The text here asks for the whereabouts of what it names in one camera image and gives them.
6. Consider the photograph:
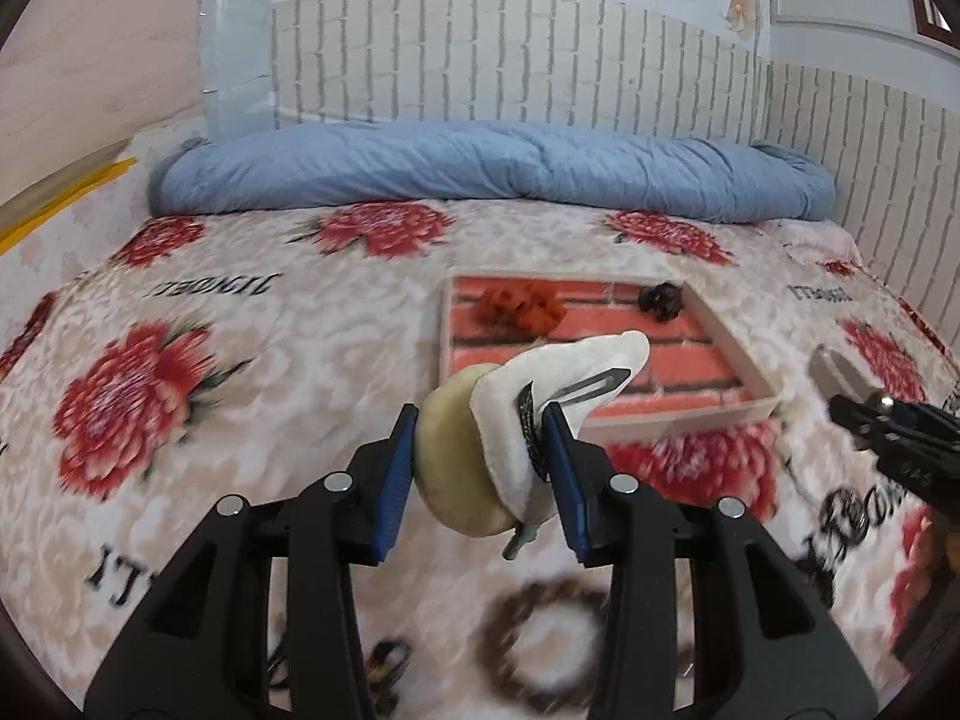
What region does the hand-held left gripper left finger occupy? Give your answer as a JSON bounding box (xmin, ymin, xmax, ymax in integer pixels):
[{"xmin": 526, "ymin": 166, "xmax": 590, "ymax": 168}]
[{"xmin": 84, "ymin": 403, "xmax": 419, "ymax": 720}]

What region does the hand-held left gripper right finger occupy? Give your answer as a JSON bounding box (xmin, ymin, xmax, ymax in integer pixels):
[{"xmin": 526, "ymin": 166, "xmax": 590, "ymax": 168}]
[{"xmin": 540, "ymin": 403, "xmax": 878, "ymax": 720}]

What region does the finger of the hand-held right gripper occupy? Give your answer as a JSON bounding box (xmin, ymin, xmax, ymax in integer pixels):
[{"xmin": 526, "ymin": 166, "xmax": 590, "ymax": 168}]
[
  {"xmin": 892, "ymin": 399, "xmax": 960, "ymax": 432},
  {"xmin": 829, "ymin": 392, "xmax": 897, "ymax": 458}
]

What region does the grey metal hair clip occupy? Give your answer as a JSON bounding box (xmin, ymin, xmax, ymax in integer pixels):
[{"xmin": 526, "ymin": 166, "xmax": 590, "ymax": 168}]
[{"xmin": 808, "ymin": 345, "xmax": 872, "ymax": 400}]

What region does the white plush hair clip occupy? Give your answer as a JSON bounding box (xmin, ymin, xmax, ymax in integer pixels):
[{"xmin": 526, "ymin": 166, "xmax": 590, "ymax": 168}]
[{"xmin": 416, "ymin": 330, "xmax": 650, "ymax": 562}]

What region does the brick-pattern shallow tray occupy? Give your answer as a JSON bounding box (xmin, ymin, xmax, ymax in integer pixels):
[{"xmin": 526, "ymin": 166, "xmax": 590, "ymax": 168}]
[{"xmin": 437, "ymin": 275, "xmax": 781, "ymax": 440}]

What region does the red floral blanket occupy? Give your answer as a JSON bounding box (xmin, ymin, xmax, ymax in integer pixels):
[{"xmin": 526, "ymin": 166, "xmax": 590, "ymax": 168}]
[{"xmin": 0, "ymin": 199, "xmax": 960, "ymax": 720}]

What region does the red scrunchie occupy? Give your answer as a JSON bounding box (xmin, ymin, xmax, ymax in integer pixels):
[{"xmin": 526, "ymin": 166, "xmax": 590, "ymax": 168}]
[{"xmin": 480, "ymin": 281, "xmax": 567, "ymax": 335}]

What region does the pink cloth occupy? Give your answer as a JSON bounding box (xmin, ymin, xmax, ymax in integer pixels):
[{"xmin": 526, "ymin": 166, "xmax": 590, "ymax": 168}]
[{"xmin": 776, "ymin": 219, "xmax": 857, "ymax": 260}]

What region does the black hair claw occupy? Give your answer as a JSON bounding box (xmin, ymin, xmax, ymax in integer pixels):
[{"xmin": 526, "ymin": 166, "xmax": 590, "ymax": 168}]
[{"xmin": 637, "ymin": 281, "xmax": 685, "ymax": 321}]

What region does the blue duvet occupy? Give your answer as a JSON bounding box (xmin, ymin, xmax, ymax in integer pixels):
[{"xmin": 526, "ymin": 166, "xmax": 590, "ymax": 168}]
[{"xmin": 150, "ymin": 120, "xmax": 837, "ymax": 224}]

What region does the yellow strip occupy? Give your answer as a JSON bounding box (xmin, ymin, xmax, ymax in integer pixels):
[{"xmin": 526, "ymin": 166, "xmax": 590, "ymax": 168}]
[{"xmin": 0, "ymin": 157, "xmax": 140, "ymax": 256}]

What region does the clear plastic sheet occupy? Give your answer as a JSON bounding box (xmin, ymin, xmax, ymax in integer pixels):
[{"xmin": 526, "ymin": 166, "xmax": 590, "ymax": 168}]
[{"xmin": 196, "ymin": 0, "xmax": 278, "ymax": 143}]

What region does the dark brown bracelet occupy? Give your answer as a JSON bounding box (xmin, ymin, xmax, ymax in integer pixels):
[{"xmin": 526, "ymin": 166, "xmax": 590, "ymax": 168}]
[{"xmin": 476, "ymin": 583, "xmax": 627, "ymax": 715}]

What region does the brown window frame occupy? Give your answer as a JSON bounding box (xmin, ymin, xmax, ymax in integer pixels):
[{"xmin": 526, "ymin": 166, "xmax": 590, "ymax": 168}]
[{"xmin": 904, "ymin": 0, "xmax": 960, "ymax": 42}]

